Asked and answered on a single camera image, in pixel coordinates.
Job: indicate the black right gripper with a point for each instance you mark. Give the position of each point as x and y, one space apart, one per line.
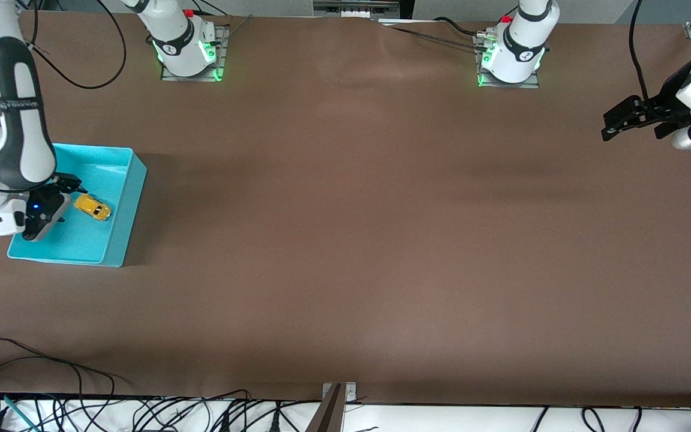
67 182

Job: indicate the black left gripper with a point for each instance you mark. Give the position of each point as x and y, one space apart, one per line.
664 105

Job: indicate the yellow toy beetle car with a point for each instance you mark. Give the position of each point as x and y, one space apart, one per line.
93 207

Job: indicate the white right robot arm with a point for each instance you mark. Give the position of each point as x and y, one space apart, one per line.
18 120

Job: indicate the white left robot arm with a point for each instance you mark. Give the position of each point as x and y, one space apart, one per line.
522 48

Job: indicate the teal plastic bin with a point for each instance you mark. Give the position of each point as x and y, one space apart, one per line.
81 240

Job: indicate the grey metal fixture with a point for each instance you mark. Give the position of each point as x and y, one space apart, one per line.
357 7

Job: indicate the grey metal mounting plate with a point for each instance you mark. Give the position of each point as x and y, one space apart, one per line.
350 391

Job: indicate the grey left arm base plate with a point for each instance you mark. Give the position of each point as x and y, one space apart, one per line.
483 81

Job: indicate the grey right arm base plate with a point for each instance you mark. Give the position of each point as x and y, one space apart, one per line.
222 48

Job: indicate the grey camera pole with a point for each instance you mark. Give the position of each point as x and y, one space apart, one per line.
330 414

